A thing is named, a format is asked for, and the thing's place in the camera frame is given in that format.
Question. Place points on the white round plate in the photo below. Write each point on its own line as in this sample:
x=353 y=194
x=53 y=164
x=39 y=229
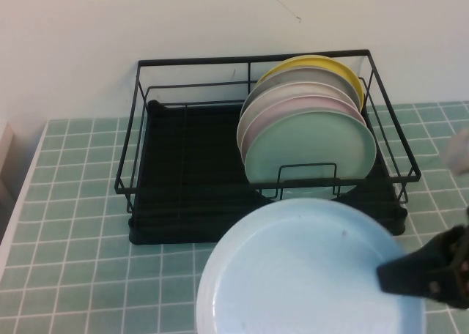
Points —
x=278 y=91

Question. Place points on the pink round plate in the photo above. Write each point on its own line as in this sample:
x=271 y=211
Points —
x=278 y=108

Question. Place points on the green round plate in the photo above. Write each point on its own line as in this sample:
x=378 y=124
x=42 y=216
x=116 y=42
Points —
x=311 y=143

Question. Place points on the green checked tablecloth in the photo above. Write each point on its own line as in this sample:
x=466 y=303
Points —
x=91 y=275

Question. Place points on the light blue round plate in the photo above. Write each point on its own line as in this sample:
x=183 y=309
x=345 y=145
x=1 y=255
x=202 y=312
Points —
x=293 y=268

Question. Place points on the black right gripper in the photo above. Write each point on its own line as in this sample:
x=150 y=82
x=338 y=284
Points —
x=465 y=268

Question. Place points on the yellow round plate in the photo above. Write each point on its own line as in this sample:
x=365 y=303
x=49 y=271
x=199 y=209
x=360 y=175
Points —
x=329 y=63

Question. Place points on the grey round plate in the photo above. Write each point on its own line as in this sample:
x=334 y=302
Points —
x=311 y=74

